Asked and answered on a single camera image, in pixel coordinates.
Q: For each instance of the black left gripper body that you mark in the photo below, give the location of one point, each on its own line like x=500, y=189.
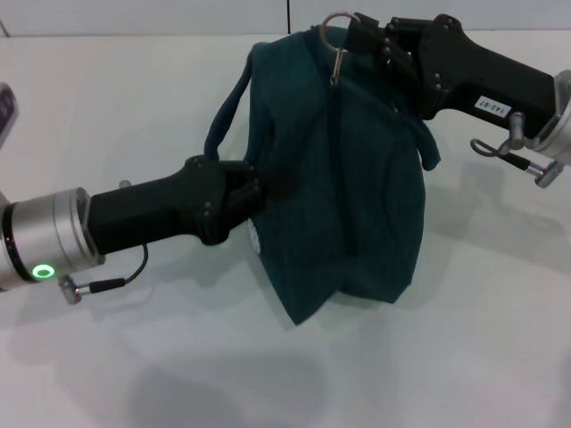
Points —
x=156, y=214

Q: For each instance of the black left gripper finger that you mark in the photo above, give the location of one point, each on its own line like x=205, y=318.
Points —
x=243, y=178
x=245, y=207

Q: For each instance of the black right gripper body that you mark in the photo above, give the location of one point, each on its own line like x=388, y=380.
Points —
x=482, y=76

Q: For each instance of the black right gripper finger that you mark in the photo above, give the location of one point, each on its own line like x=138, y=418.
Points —
x=401, y=26
x=397, y=58

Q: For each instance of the dark teal insulated lunch bag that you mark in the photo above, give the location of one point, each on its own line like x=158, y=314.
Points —
x=348, y=191

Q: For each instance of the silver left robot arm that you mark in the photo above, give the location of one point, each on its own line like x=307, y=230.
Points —
x=40, y=241

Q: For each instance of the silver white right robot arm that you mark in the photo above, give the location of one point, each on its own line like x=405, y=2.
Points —
x=557, y=120

